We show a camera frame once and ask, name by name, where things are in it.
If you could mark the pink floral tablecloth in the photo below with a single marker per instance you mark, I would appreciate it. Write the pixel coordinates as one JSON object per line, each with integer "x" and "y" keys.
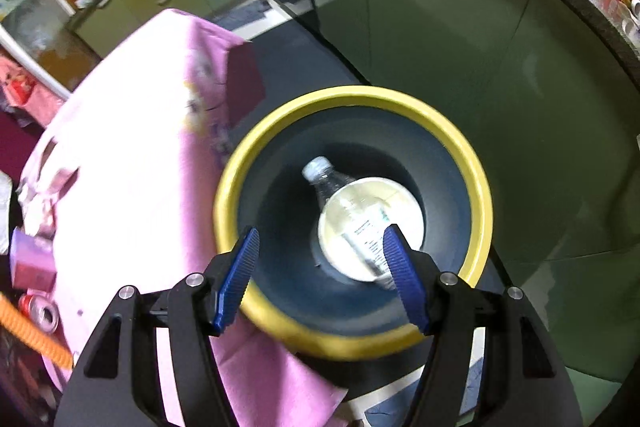
{"x": 135, "y": 157}

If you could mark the blue floor mat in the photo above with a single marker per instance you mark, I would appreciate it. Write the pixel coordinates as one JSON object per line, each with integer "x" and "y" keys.
{"x": 245, "y": 17}

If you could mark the white cup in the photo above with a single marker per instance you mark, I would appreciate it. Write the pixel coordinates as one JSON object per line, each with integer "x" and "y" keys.
{"x": 632, "y": 17}

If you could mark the red printed cloth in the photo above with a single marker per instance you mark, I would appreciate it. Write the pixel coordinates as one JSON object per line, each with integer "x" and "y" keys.
{"x": 15, "y": 82}

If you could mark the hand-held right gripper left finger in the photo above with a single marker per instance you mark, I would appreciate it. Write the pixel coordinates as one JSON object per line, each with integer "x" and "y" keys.
{"x": 237, "y": 279}

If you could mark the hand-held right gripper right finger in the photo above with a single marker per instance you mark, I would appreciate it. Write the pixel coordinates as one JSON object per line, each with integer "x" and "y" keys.
{"x": 405, "y": 282}

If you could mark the green base cabinet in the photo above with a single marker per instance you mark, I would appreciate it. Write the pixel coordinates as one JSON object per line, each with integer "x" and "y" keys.
{"x": 450, "y": 32}

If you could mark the white-framed glass door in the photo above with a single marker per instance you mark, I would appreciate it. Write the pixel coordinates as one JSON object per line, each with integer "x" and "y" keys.
{"x": 35, "y": 22}

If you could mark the red drink can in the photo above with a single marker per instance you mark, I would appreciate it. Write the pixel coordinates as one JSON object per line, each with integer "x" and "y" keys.
{"x": 40, "y": 309}

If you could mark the clear plastic bottle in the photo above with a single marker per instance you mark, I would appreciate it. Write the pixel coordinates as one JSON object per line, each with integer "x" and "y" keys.
{"x": 330, "y": 187}

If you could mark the yellow-rimmed dark waste bin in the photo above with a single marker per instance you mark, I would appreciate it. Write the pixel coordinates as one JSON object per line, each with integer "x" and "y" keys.
{"x": 350, "y": 97}

